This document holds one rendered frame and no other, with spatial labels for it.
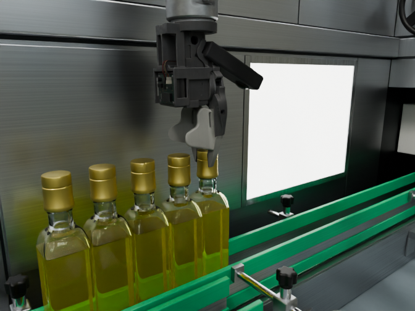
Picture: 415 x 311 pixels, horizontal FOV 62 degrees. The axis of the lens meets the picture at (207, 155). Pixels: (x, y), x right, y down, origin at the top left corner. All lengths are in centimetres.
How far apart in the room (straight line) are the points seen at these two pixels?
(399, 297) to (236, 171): 51
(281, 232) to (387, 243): 33
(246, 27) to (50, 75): 40
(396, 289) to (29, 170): 89
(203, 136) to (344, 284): 53
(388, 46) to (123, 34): 88
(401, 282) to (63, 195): 88
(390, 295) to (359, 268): 13
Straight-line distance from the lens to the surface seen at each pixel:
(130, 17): 63
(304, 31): 91
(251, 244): 74
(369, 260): 96
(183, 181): 51
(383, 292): 102
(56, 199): 45
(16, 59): 56
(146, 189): 49
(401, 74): 131
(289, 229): 81
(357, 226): 91
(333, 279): 85
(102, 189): 47
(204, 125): 51
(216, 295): 58
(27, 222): 60
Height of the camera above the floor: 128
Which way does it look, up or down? 13 degrees down
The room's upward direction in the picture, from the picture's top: straight up
